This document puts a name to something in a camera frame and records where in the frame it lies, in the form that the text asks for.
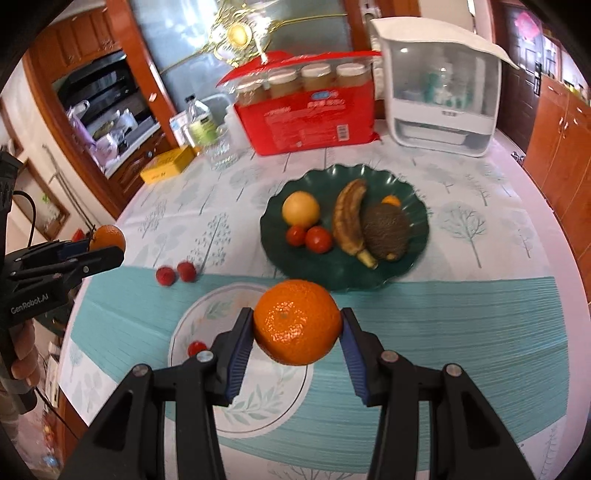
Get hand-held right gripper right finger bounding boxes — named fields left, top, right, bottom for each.
left=341, top=308, right=536, bottom=480

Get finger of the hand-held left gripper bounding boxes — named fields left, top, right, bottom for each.
left=9, top=237, right=95, bottom=269
left=9, top=246, right=124, bottom=288

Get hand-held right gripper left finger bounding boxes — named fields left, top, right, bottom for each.
left=60, top=307, right=254, bottom=480

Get small orange with stem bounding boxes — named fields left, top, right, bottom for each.
left=89, top=224, right=126, bottom=252

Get white floral plate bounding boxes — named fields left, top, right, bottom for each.
left=168, top=283, right=315, bottom=438

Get large orange mandarin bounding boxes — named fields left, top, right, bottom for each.
left=253, top=279, right=344, bottom=366

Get dark green scalloped plate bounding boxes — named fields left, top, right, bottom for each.
left=259, top=164, right=432, bottom=291

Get red tomato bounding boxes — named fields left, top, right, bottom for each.
left=305, top=226, right=334, bottom=254

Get dark avocado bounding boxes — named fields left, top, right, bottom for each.
left=361, top=204, right=411, bottom=262

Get spotted ripe banana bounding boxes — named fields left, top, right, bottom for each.
left=332, top=178, right=378, bottom=269

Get yellow orange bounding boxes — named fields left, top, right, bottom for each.
left=282, top=191, right=321, bottom=228

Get person's left hand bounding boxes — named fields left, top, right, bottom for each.
left=9, top=318, right=37, bottom=381

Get teal striped table runner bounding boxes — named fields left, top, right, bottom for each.
left=69, top=265, right=571, bottom=467

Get wooden kitchen base cabinets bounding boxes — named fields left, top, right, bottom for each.
left=104, top=122, right=167, bottom=204

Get yellow flat box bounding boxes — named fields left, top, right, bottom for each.
left=140, top=145, right=197, bottom=184

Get black range hood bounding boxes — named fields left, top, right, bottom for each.
left=51, top=51, right=153, bottom=134

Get clear drinking glass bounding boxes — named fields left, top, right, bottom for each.
left=203, top=124, right=239, bottom=169

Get clear bottle green label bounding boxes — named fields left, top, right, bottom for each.
left=185, top=95, right=215, bottom=148

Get white lid jar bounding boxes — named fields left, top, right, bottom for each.
left=301, top=64, right=333, bottom=92
left=238, top=74, right=271, bottom=104
left=335, top=62, right=368, bottom=88
left=269, top=70, right=298, bottom=99

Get frosted glass door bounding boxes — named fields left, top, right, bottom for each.
left=127, top=0, right=365, bottom=125

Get red plastic package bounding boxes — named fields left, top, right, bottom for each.
left=217, top=51, right=384, bottom=156

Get white bottle sterilizer appliance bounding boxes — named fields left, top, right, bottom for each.
left=369, top=17, right=520, bottom=159

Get tall wooden cabinets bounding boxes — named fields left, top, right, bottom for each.
left=522, top=74, right=591, bottom=222

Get dark wooden entrance door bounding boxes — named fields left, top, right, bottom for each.
left=496, top=2, right=546, bottom=153

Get wooden kitchen wall cabinets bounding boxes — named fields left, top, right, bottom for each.
left=23, top=9, right=125, bottom=79

